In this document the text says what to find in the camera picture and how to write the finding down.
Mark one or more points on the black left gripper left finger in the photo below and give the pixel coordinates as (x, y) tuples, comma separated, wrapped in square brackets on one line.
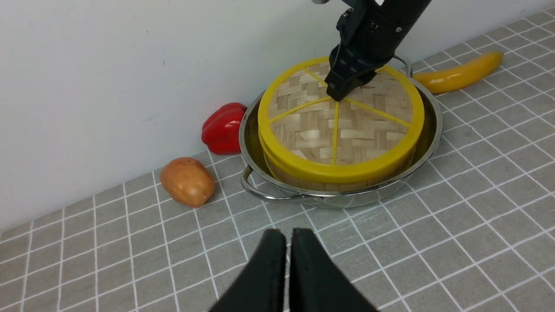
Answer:
[(260, 285)]

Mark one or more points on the stainless steel pot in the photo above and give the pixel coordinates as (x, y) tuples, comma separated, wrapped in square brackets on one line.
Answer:
[(260, 183)]

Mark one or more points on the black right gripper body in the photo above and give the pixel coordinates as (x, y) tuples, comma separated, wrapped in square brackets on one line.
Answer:
[(370, 32)]

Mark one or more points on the yellow bamboo steamer basket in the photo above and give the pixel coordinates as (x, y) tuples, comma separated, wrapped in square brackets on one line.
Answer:
[(335, 174)]

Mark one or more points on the brown toy potato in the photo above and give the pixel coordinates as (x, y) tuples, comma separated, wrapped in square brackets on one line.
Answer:
[(187, 181)]

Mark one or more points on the yellow toy banana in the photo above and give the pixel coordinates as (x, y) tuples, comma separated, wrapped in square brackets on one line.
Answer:
[(462, 76)]

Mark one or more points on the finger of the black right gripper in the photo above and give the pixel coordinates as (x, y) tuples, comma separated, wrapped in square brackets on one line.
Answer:
[(346, 76)]

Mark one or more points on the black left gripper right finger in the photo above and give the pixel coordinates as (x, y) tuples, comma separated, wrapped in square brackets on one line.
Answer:
[(316, 284)]

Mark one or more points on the yellow woven bamboo steamer lid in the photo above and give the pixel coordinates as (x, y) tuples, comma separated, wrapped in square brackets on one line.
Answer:
[(297, 114)]

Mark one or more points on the red toy bell pepper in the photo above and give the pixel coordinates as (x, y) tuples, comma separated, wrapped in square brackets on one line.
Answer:
[(220, 131)]

